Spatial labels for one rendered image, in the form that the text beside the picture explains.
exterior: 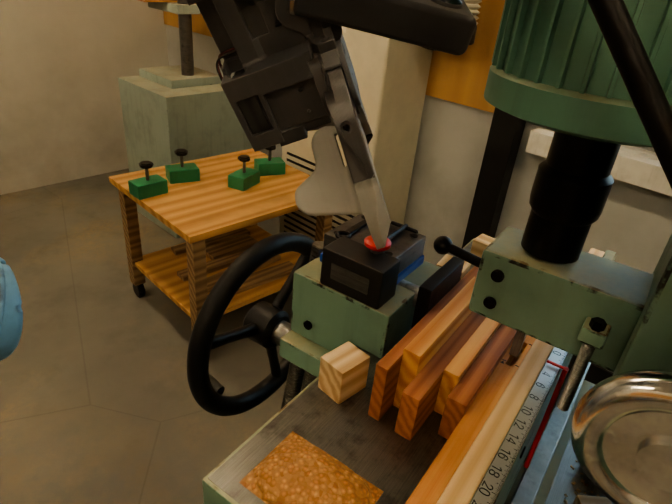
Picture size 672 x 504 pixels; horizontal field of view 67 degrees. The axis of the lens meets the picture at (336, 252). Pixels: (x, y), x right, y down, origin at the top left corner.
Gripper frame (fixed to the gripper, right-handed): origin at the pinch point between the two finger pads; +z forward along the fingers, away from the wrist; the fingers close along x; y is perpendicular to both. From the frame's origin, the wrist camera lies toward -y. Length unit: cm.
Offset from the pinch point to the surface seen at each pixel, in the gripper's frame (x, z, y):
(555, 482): 9.6, 38.1, -8.5
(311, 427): 9.2, 17.2, 12.8
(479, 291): 1.6, 13.3, -5.8
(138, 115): -198, 50, 113
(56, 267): -139, 81, 157
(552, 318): 5.8, 14.5, -11.0
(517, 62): -0.3, -6.8, -12.2
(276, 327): -13.5, 26.2, 21.4
